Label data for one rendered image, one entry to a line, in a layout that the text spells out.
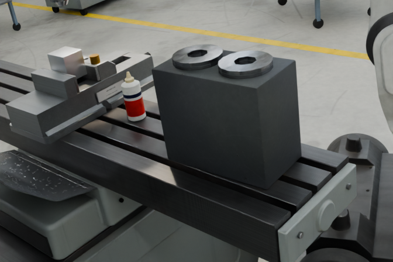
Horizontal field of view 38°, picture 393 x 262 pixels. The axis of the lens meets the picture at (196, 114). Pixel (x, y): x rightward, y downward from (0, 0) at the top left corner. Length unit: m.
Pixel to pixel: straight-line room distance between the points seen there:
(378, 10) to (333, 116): 1.93
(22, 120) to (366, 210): 0.84
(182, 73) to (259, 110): 0.15
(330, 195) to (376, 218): 0.53
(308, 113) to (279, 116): 2.27
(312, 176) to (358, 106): 2.31
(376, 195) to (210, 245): 0.46
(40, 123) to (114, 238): 0.30
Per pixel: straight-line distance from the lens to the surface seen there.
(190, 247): 1.50
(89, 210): 1.21
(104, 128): 1.23
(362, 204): 1.49
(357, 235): 1.36
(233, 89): 0.88
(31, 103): 1.27
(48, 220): 1.19
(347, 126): 3.06
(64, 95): 1.25
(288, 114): 0.95
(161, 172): 1.03
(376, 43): 1.25
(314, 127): 3.05
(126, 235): 1.29
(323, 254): 1.33
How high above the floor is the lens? 1.47
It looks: 26 degrees down
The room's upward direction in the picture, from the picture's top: 9 degrees counter-clockwise
